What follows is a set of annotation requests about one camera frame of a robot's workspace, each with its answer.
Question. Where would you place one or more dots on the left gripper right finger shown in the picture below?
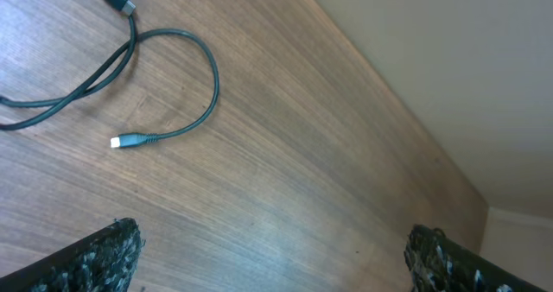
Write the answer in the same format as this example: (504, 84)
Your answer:
(438, 264)

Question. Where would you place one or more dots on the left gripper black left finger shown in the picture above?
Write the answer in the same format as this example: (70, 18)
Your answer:
(103, 261)

